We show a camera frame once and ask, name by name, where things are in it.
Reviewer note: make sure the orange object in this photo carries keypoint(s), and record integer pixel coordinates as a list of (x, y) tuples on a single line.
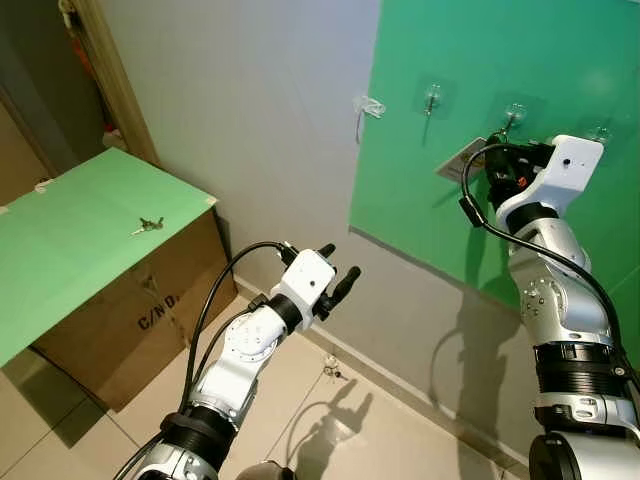
[(80, 45)]

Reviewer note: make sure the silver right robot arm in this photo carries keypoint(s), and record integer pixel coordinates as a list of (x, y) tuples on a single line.
[(555, 300)]

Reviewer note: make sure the small metal keys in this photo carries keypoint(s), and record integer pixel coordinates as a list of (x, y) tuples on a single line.
[(148, 226)]

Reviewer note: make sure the green wall board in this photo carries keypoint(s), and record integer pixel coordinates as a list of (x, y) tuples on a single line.
[(420, 200)]

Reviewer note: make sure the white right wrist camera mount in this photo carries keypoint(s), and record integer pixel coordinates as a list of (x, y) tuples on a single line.
[(565, 170)]

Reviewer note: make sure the clear adhesive metal wall hook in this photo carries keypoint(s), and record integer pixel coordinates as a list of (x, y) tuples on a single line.
[(515, 112), (432, 97), (600, 130)]

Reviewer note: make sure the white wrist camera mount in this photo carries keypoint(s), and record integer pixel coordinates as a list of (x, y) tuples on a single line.
[(565, 170), (305, 280)]

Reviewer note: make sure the white tape on sheet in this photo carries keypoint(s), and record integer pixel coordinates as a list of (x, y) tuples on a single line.
[(42, 185)]

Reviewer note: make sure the small white object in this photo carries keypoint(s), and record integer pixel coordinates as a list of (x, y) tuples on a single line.
[(115, 136)]

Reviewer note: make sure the beige door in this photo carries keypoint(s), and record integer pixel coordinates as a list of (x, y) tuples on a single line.
[(15, 160)]

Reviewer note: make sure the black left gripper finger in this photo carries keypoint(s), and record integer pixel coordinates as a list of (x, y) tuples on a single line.
[(326, 250), (346, 284)]

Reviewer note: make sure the white wall clip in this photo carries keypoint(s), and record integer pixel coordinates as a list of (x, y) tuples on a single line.
[(368, 105)]

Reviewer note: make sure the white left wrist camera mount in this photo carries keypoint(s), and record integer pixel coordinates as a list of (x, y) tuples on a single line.
[(305, 280)]

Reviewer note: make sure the beige door frame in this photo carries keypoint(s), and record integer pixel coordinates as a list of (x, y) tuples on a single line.
[(115, 80)]

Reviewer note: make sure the white key tag with keys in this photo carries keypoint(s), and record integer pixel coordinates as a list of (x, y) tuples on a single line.
[(460, 160)]

